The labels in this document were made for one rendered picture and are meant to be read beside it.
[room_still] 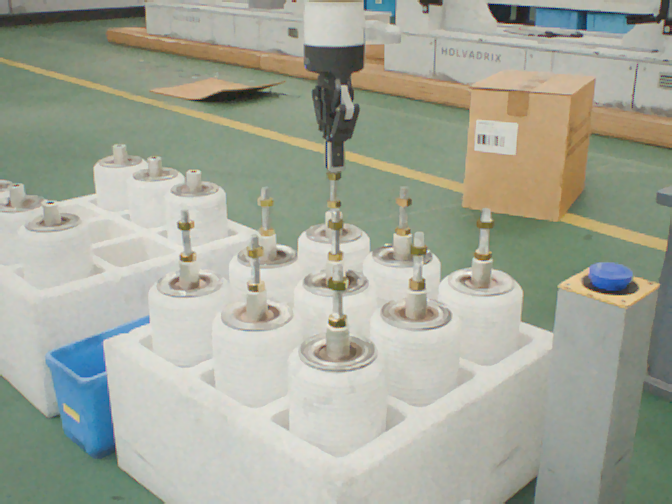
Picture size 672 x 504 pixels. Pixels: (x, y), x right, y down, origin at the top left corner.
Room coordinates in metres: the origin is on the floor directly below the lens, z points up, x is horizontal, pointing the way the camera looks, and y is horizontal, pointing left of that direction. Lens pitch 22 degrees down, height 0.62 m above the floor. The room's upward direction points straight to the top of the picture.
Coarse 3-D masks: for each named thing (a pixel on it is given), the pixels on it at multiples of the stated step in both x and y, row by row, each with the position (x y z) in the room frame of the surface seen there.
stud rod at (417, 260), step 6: (414, 234) 0.77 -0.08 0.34; (420, 234) 0.77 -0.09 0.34; (414, 240) 0.77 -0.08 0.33; (420, 240) 0.77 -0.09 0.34; (420, 246) 0.77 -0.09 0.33; (414, 258) 0.77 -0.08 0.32; (420, 258) 0.77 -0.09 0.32; (414, 264) 0.77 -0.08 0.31; (420, 264) 0.77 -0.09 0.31; (414, 270) 0.77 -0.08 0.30; (420, 270) 0.77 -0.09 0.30; (414, 276) 0.77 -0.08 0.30; (420, 276) 0.77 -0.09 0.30
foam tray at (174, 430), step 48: (144, 336) 0.86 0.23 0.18; (528, 336) 0.86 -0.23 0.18; (144, 384) 0.79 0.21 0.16; (192, 384) 0.75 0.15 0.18; (480, 384) 0.75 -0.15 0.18; (528, 384) 0.80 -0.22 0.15; (144, 432) 0.80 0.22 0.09; (192, 432) 0.73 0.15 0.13; (240, 432) 0.67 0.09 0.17; (288, 432) 0.66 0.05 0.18; (432, 432) 0.67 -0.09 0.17; (480, 432) 0.73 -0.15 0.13; (528, 432) 0.81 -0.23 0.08; (144, 480) 0.81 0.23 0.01; (192, 480) 0.74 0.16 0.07; (240, 480) 0.68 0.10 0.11; (288, 480) 0.62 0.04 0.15; (336, 480) 0.59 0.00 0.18; (384, 480) 0.62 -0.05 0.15; (432, 480) 0.68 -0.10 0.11; (480, 480) 0.74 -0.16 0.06; (528, 480) 0.82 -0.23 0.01
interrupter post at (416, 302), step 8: (408, 288) 0.77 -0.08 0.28; (408, 296) 0.77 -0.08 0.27; (416, 296) 0.76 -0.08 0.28; (424, 296) 0.76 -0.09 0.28; (408, 304) 0.77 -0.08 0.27; (416, 304) 0.76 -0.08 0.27; (424, 304) 0.76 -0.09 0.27; (408, 312) 0.77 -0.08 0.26; (416, 312) 0.76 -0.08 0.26; (424, 312) 0.76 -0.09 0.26
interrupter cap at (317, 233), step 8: (320, 224) 1.05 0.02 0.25; (344, 224) 1.05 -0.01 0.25; (312, 232) 1.02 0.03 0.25; (320, 232) 1.03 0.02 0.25; (344, 232) 1.03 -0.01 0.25; (352, 232) 1.02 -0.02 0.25; (360, 232) 1.02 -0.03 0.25; (312, 240) 1.00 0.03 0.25; (320, 240) 0.99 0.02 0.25; (328, 240) 0.99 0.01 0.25; (344, 240) 0.99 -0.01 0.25; (352, 240) 0.99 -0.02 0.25
